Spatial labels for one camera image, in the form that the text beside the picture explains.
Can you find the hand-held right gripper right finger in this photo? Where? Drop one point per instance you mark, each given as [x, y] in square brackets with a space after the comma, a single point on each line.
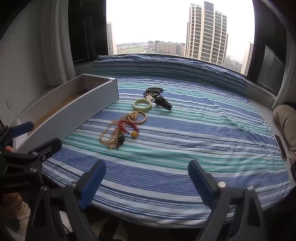
[198, 180]

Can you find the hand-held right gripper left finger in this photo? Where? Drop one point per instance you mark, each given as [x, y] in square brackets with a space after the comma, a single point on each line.
[94, 183]

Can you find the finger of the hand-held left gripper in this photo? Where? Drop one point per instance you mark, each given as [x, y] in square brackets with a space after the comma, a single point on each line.
[49, 146]
[20, 129]

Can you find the grey box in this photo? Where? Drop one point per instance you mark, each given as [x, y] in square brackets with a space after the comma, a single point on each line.
[69, 111]

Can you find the gold twisted bangle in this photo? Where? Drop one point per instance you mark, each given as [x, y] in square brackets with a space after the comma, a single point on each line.
[143, 119]

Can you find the person's left forearm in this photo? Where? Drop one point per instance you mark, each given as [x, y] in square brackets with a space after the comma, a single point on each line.
[22, 214]

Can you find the person's left hand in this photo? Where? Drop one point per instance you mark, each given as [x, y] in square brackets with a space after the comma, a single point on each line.
[10, 202]

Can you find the blue green striped bed sheet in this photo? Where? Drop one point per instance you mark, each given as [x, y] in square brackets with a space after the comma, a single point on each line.
[185, 139]

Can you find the pale green jade bangle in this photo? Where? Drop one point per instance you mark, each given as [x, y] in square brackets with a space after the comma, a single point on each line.
[138, 108]

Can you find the black flat device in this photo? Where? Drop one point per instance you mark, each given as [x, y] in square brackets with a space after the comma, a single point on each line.
[280, 146]

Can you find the white curtain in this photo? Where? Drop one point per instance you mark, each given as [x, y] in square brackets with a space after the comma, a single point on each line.
[60, 41]

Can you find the silver mesh watch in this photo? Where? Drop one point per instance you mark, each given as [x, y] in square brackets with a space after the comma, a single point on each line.
[150, 97]

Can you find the beige cushion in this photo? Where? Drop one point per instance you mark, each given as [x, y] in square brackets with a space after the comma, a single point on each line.
[285, 125]

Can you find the dark striped pillow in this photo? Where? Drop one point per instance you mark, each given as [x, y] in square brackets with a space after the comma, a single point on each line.
[173, 67]

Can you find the dark window blind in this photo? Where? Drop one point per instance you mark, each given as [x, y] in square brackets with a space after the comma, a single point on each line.
[87, 30]
[268, 58]

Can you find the narrow apartment tower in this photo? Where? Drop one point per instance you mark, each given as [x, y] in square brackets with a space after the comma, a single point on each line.
[111, 39]

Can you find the slim pale apartment tower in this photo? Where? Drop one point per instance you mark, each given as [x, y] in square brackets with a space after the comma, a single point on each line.
[247, 59]

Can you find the low brown building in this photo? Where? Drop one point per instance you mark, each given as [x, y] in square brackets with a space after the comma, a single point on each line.
[168, 48]

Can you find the tall beige apartment tower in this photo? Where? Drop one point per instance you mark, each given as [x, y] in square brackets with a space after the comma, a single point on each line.
[205, 34]

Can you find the grey curtain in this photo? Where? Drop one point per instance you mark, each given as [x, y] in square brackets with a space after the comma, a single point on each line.
[290, 58]

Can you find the white wall socket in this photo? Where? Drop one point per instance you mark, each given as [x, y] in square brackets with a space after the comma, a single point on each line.
[10, 102]

